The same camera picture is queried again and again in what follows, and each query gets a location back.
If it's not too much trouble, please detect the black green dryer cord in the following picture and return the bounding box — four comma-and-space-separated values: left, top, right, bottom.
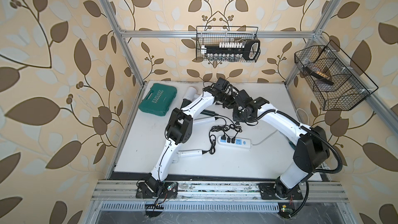
214, 111, 243, 144

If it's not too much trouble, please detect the black dryer power cord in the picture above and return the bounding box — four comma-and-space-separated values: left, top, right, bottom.
209, 125, 228, 142

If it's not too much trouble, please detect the white blue power strip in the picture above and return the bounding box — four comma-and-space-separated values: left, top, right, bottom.
217, 136, 252, 150

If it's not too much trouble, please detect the white hair dryer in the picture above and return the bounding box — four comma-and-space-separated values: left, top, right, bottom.
183, 87, 199, 102
193, 117, 216, 125
177, 149, 203, 158

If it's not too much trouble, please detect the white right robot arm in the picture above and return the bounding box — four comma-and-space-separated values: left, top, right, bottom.
232, 90, 343, 199

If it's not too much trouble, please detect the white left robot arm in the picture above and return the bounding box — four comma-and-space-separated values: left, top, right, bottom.
136, 86, 234, 199

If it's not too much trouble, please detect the black white socket set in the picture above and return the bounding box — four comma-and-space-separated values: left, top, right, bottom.
199, 39, 261, 62

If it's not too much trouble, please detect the green plastic tool case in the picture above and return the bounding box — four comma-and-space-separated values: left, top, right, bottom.
138, 83, 177, 116

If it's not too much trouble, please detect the black brush in basket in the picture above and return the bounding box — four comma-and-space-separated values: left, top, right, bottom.
304, 66, 334, 85

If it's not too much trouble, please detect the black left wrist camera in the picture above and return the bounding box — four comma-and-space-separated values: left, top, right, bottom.
214, 77, 230, 91

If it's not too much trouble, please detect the white power strip cable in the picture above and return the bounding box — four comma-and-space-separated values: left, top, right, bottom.
250, 108, 312, 147

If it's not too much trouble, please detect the black near dryer cord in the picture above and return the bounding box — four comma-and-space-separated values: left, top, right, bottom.
202, 134, 217, 155

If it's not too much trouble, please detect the black wire basket back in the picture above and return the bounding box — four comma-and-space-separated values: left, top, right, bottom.
195, 26, 261, 63

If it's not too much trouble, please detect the black wire basket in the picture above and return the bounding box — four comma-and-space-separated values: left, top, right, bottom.
195, 26, 261, 63
294, 40, 379, 111

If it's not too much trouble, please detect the black wire basket right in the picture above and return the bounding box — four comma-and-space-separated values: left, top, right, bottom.
294, 40, 379, 111

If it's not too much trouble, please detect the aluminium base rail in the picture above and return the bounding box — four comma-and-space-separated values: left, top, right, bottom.
91, 180, 349, 213

